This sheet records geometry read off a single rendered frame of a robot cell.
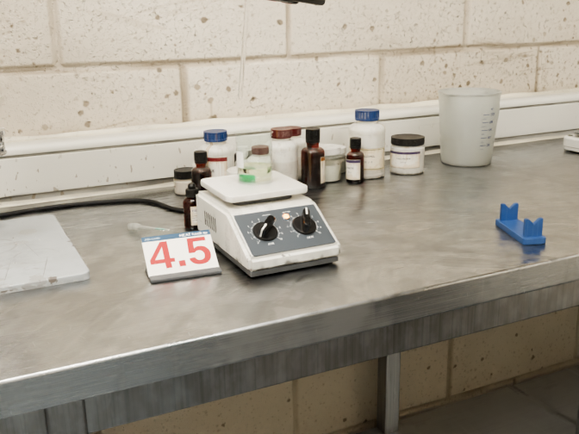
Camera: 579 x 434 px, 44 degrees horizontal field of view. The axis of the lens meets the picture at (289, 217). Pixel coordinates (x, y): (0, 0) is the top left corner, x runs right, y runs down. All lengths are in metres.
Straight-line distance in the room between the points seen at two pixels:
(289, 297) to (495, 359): 1.26
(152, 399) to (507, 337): 1.38
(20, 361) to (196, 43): 0.81
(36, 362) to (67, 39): 0.73
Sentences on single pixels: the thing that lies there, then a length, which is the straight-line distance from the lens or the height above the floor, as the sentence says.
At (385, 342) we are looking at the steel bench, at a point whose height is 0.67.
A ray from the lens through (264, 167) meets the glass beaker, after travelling 0.98.
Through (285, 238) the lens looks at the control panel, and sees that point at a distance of 0.91.
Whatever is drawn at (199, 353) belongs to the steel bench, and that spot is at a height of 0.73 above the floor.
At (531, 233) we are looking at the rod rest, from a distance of 1.05.
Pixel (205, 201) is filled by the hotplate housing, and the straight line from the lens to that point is 1.00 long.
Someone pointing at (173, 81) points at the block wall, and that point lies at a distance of 1.39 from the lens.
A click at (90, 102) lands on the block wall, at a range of 1.36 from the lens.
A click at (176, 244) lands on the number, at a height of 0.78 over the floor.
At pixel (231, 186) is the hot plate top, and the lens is 0.99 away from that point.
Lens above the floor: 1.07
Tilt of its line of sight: 16 degrees down
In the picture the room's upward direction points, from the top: 1 degrees counter-clockwise
